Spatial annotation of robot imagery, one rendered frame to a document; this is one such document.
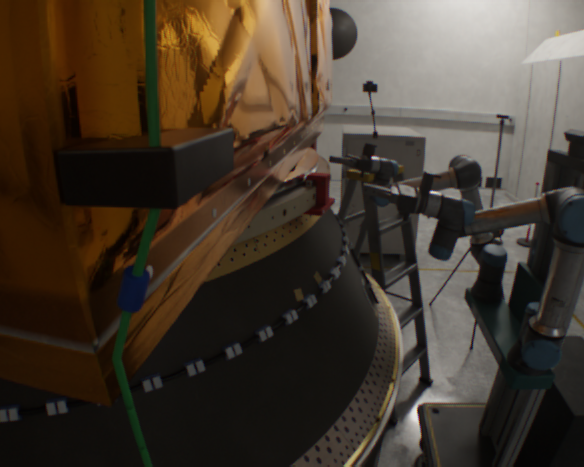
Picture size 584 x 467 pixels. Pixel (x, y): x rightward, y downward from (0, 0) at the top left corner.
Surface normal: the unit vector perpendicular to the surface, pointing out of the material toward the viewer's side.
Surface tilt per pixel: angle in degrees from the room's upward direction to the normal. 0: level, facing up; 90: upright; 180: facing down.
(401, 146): 90
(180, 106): 91
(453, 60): 90
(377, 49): 90
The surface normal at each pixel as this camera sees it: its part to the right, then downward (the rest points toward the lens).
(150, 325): 0.99, 0.05
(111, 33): 0.66, 0.27
